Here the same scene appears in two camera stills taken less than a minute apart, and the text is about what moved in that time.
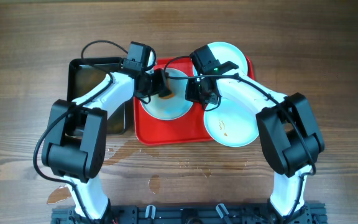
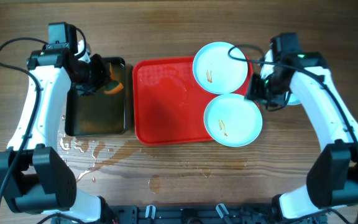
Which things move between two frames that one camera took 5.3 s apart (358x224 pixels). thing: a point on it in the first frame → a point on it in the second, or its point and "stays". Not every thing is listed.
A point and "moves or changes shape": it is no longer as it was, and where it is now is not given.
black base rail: (191, 214) stays
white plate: (232, 123) stays
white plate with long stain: (174, 106) moves or changes shape
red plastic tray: (188, 130) stays
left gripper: (162, 85) → (104, 74)
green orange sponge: (166, 96) moves or changes shape
